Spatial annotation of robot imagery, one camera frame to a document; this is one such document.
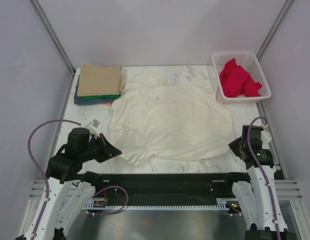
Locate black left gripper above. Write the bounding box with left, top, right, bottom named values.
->
left=80, top=132, right=121, bottom=163

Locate cream white t shirt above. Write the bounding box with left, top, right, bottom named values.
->
left=108, top=69, right=235, bottom=167

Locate white plastic laundry basket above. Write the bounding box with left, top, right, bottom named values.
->
left=212, top=51, right=271, bottom=105

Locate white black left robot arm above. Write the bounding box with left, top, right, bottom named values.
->
left=18, top=127, right=122, bottom=240

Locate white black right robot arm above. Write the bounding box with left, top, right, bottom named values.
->
left=224, top=125, right=297, bottom=240

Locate folded salmon pink t shirt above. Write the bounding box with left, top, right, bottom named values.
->
left=101, top=73, right=126, bottom=107

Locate folded green t shirt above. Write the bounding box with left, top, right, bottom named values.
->
left=80, top=93, right=121, bottom=101

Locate folded blue grey t shirt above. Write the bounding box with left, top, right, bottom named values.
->
left=74, top=80, right=115, bottom=106

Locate red t shirt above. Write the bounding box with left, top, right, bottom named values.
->
left=219, top=58, right=262, bottom=98

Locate folded tan t shirt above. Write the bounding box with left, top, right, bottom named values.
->
left=77, top=64, right=123, bottom=97

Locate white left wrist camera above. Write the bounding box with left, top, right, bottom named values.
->
left=80, top=119, right=103, bottom=136

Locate white slotted cable duct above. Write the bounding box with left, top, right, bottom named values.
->
left=83, top=199, right=236, bottom=211

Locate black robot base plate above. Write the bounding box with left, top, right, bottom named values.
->
left=96, top=172, right=249, bottom=205

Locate right aluminium frame post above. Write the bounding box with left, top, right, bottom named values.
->
left=256, top=0, right=295, bottom=60

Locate aluminium frame post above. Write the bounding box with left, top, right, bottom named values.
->
left=256, top=0, right=295, bottom=60
left=29, top=0, right=76, bottom=76

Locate left aluminium frame post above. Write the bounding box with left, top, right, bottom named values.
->
left=29, top=0, right=76, bottom=76

